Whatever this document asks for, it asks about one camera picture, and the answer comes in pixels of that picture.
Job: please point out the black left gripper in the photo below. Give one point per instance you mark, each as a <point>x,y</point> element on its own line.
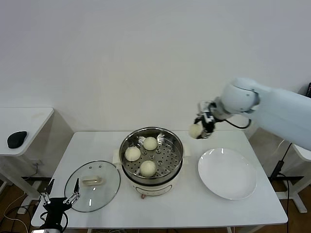
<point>54,207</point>

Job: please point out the stainless steel steamer basket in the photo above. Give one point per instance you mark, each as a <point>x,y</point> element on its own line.
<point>167,162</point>

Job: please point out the dark open laptop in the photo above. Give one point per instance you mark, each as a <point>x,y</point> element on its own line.
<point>309,89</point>

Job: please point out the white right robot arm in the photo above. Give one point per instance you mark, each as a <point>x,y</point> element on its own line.
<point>279,109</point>

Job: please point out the black computer mouse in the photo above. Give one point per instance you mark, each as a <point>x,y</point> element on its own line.
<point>17,140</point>

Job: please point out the white round plate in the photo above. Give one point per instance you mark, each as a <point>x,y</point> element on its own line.
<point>226,174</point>

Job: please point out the white floor power strip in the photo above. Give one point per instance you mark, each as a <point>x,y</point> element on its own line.
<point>22,210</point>

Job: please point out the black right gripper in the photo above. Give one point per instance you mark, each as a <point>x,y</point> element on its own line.
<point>211,126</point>

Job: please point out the white steamed baozi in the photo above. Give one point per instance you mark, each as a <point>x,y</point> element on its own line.
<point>147,168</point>
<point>195,131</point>
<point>150,143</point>
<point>132,154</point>

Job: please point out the white side table with mouse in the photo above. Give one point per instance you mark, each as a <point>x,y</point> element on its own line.
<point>24,119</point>

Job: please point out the round glass pot lid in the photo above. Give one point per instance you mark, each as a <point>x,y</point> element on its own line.
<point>104,170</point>

